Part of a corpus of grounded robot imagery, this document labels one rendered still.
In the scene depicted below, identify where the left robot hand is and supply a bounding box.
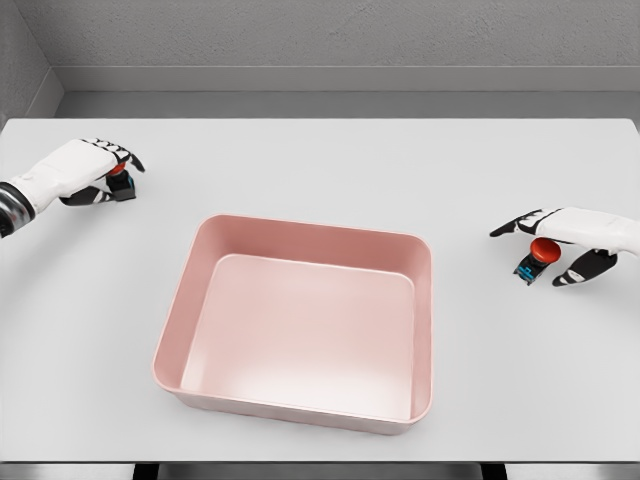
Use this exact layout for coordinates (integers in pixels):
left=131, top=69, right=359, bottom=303
left=30, top=137, right=147, bottom=208

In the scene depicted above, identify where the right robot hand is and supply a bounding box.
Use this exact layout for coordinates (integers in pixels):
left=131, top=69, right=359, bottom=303
left=489, top=207, right=640, bottom=288

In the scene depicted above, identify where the red-button industrial switch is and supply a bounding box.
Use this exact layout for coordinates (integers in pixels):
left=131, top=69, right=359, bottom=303
left=512, top=237, right=563, bottom=288
left=106, top=163, right=137, bottom=203

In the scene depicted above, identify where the pink rectangular basket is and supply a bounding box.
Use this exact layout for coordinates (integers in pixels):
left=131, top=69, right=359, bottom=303
left=150, top=213, right=434, bottom=438

